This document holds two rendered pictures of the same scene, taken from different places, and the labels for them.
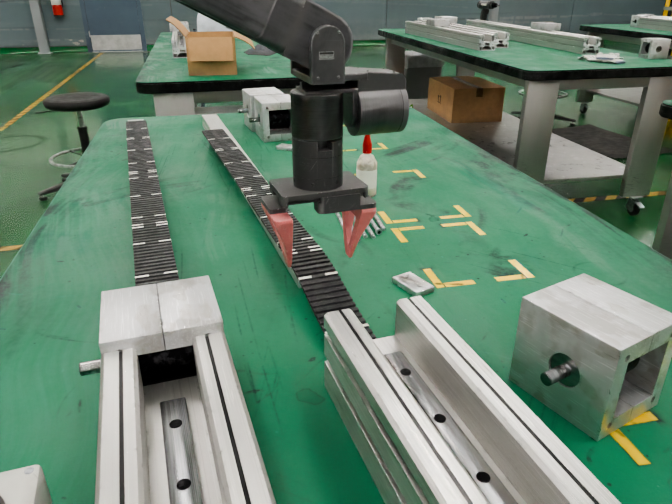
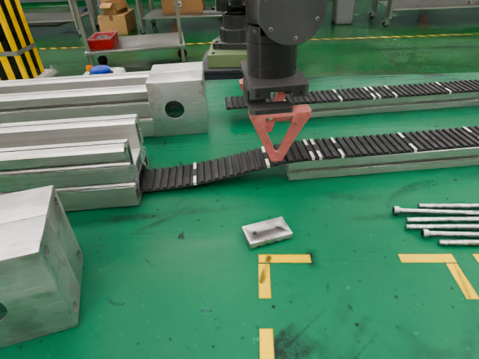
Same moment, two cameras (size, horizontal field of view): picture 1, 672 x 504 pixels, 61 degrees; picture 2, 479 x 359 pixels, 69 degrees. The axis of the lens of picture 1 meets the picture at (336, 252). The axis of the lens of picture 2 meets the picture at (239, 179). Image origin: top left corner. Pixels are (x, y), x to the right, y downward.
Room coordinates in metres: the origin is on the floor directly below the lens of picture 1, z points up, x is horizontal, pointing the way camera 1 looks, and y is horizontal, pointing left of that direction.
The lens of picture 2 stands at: (0.69, -0.38, 1.06)
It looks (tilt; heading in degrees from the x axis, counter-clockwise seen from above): 35 degrees down; 106
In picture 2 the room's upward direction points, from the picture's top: 3 degrees counter-clockwise
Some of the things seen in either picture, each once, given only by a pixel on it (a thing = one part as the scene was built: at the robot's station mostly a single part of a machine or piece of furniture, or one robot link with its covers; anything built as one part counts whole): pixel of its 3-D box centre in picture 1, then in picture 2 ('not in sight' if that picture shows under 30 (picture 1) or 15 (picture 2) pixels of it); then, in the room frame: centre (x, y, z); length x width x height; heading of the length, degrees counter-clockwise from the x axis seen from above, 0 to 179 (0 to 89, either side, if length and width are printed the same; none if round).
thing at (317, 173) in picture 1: (317, 167); (271, 55); (0.62, 0.02, 0.94); 0.10 x 0.07 x 0.07; 110
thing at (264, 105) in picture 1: (271, 118); not in sight; (1.42, 0.16, 0.83); 0.11 x 0.10 x 0.10; 108
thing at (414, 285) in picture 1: (412, 284); (266, 232); (0.64, -0.10, 0.78); 0.05 x 0.03 x 0.01; 32
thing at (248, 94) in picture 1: (259, 109); not in sight; (1.53, 0.21, 0.83); 0.11 x 0.10 x 0.10; 110
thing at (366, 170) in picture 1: (366, 163); not in sight; (0.99, -0.06, 0.84); 0.04 x 0.04 x 0.12
